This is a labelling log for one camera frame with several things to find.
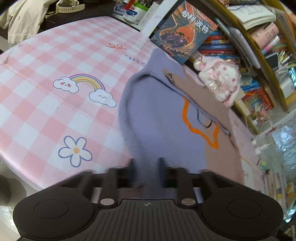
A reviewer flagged pink checkered desk mat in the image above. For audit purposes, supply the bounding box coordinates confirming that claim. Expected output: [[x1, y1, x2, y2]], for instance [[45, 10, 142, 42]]
[[0, 16, 266, 193]]

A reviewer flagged cream cloth garment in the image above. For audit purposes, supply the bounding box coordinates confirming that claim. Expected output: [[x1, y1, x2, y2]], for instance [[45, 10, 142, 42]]
[[1, 0, 55, 45]]

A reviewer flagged beige wrist watch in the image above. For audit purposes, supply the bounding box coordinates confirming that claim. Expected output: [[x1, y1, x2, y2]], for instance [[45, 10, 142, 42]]
[[56, 0, 85, 14]]

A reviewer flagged white pen holder box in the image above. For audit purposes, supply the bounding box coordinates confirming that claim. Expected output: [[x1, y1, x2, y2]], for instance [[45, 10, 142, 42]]
[[113, 1, 163, 25]]

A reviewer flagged wooden bookshelf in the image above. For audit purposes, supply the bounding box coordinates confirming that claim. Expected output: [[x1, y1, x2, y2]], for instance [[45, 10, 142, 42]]
[[191, 1, 295, 134]]

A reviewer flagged brown and purple sweater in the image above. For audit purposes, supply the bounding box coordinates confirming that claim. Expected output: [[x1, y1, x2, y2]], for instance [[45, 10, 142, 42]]
[[118, 48, 245, 200]]

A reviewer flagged pink white plush bunny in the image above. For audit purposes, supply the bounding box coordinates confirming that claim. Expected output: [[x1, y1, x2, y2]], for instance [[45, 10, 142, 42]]
[[193, 55, 241, 107]]

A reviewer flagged Harry Potter book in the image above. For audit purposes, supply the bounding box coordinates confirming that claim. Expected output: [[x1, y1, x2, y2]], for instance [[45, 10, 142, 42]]
[[151, 1, 218, 64]]

